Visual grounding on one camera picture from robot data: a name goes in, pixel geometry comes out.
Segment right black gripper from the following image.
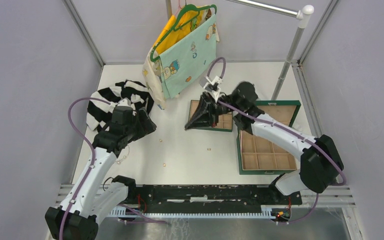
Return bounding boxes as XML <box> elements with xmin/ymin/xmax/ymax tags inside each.
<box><xmin>184</xmin><ymin>91</ymin><xmax>242</xmax><ymax>130</ymax></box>

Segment small green jewelry tray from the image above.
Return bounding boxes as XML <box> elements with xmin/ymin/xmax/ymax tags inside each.
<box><xmin>188</xmin><ymin>100</ymin><xmax>233</xmax><ymax>132</ymax></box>

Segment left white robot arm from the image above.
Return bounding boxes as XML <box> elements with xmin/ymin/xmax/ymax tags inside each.
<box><xmin>45</xmin><ymin>106</ymin><xmax>157</xmax><ymax>240</ymax></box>

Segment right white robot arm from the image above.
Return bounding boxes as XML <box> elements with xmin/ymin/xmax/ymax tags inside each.
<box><xmin>184</xmin><ymin>81</ymin><xmax>347</xmax><ymax>204</ymax></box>

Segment large green jewelry box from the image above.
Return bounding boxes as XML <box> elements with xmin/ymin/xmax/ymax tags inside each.
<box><xmin>236</xmin><ymin>100</ymin><xmax>301</xmax><ymax>175</ymax></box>

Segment black white striped garment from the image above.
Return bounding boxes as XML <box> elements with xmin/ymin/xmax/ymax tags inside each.
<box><xmin>86</xmin><ymin>79</ymin><xmax>154</xmax><ymax>132</ymax></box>

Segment cream cartoon print cloth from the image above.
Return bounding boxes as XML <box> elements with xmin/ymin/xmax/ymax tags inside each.
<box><xmin>142</xmin><ymin>49</ymin><xmax>166</xmax><ymax>110</ymax></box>

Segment mint cartoon print cloth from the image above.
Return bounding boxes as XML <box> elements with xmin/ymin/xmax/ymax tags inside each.
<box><xmin>159</xmin><ymin>14</ymin><xmax>217</xmax><ymax>99</ymax></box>

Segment green plastic hanger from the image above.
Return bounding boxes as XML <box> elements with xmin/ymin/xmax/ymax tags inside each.
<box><xmin>149</xmin><ymin>4</ymin><xmax>218</xmax><ymax>63</ymax></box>

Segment yellow garment on hanger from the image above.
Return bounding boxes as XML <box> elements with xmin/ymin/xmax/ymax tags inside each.
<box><xmin>154</xmin><ymin>10</ymin><xmax>206</xmax><ymax>56</ymax></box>

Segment silver clothes rack pole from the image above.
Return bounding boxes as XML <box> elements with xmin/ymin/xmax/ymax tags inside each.
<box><xmin>230</xmin><ymin>0</ymin><xmax>315</xmax><ymax>101</ymax></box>

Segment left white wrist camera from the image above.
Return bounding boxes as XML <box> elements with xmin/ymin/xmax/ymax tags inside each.
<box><xmin>114</xmin><ymin>98</ymin><xmax>134</xmax><ymax>111</ymax></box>

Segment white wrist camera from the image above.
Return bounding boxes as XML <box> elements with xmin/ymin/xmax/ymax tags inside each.
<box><xmin>114</xmin><ymin>98</ymin><xmax>134</xmax><ymax>111</ymax></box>
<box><xmin>199</xmin><ymin>76</ymin><xmax>223</xmax><ymax>102</ymax></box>

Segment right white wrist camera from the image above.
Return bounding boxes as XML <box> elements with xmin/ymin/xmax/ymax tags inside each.
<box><xmin>199</xmin><ymin>76</ymin><xmax>223</xmax><ymax>102</ymax></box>

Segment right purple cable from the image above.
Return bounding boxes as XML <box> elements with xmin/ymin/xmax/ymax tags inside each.
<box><xmin>206</xmin><ymin>56</ymin><xmax>348</xmax><ymax>226</ymax></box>

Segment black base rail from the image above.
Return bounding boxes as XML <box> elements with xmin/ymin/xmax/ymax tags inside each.
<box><xmin>123</xmin><ymin>184</ymin><xmax>303</xmax><ymax>214</ymax></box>

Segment white slotted cable duct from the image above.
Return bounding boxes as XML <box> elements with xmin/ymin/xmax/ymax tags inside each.
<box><xmin>107</xmin><ymin>206</ymin><xmax>275</xmax><ymax>220</ymax></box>

